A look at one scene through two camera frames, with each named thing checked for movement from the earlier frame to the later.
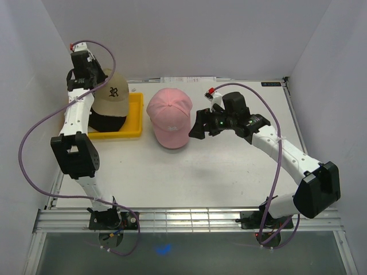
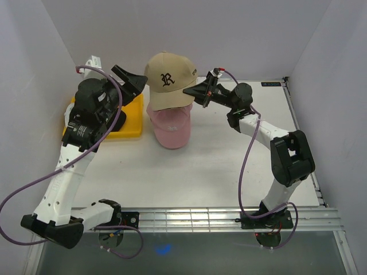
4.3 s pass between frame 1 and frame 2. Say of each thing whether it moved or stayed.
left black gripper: moved
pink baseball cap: stayed
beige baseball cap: moved
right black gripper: moved
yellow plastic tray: stayed
